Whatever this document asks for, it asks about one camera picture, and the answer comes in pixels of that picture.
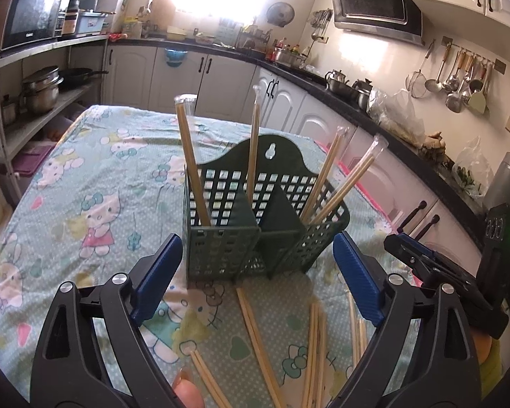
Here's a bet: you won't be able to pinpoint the dark kettle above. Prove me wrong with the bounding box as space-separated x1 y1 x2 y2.
351 78 375 110

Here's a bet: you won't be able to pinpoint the grey rice cooker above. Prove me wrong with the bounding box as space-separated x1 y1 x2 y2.
484 151 510 218

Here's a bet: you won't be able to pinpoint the black kitchen countertop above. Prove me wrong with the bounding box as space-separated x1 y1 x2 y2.
108 37 494 232

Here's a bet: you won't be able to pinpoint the person's right forearm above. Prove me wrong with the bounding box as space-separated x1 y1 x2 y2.
472 329 508 396

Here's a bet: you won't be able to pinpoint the clear plastic bag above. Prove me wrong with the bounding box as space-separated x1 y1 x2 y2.
452 136 494 199
368 88 426 146

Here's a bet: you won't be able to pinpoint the person's left hand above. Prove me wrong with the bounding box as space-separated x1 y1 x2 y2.
172 367 205 408

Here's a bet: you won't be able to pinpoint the white base cabinets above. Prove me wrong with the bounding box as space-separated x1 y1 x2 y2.
102 42 494 264

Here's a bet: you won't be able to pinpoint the steel cooking pot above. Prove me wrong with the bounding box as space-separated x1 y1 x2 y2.
274 46 307 67

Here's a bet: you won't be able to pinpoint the pale green spatula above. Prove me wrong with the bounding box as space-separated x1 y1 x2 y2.
467 67 492 116

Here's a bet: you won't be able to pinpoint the steel ladle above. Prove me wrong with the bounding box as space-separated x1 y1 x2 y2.
444 53 467 114
425 48 448 93

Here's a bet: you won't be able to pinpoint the metal shelf table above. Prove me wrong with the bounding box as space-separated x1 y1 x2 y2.
0 34 112 205

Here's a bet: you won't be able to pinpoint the wire mesh skimmer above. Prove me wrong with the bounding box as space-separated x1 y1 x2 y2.
405 41 434 98

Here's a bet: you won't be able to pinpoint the steel kettle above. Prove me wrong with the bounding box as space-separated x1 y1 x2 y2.
325 69 352 95

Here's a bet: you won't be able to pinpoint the blender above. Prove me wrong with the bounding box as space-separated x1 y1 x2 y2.
62 0 99 37

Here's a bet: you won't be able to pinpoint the bamboo chopstick pair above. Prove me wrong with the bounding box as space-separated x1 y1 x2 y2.
347 292 368 368
236 288 286 408
303 302 320 408
189 348 232 408
174 93 213 227
246 85 265 211
309 134 388 226
300 125 350 224

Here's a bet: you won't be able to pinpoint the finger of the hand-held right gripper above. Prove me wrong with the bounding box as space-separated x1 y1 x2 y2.
397 232 443 259
383 236 456 282

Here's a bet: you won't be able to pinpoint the black frying pan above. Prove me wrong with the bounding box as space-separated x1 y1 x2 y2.
58 67 110 88

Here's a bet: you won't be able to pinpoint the blue plastic box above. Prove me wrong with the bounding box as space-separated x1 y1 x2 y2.
74 10 110 35

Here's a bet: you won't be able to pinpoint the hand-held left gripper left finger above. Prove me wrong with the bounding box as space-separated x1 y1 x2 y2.
29 233 184 408

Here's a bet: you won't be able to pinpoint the metal utensil rail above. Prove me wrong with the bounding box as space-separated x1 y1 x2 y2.
441 36 507 74

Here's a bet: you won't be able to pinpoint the green plastic utensil basket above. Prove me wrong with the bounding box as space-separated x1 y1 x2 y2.
183 133 351 282

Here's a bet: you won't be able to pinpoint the purple plastic tray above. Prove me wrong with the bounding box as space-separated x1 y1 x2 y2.
12 143 57 176

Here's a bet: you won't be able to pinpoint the dish rack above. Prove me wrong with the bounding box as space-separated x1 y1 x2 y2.
215 20 269 52

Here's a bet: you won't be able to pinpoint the wooden cutting board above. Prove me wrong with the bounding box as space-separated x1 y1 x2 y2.
146 0 171 37

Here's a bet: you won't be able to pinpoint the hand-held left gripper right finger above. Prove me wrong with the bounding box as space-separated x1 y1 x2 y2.
332 230 482 408

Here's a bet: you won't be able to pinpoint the ginger roots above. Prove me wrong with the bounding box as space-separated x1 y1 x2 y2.
421 131 454 163

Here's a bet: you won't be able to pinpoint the cartoon printed blanket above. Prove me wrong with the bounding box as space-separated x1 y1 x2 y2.
0 104 413 408

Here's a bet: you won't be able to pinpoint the steel stock pot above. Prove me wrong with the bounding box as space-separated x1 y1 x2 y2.
19 65 65 114

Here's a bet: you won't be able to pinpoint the blue plastic basin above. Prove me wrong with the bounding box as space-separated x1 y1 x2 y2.
164 47 189 69

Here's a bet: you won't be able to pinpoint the black glass range hood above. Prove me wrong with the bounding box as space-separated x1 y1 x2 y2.
321 0 424 47

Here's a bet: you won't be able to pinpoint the black microwave oven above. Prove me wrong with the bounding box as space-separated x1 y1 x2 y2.
0 0 69 50

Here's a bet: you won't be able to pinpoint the small wall fan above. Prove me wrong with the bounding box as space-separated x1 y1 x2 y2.
266 2 297 25

